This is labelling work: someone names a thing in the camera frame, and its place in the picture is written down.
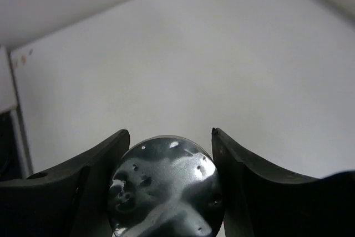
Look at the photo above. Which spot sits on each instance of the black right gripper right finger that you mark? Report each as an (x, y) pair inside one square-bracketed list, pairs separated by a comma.
[(263, 199)]

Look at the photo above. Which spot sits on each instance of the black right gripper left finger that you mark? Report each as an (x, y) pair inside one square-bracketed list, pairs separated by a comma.
[(69, 199)]

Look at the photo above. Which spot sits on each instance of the blue label shaker jar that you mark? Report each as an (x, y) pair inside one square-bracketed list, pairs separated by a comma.
[(165, 186)]

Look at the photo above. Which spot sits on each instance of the metal base rail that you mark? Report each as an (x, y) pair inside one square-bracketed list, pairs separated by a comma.
[(16, 160)]

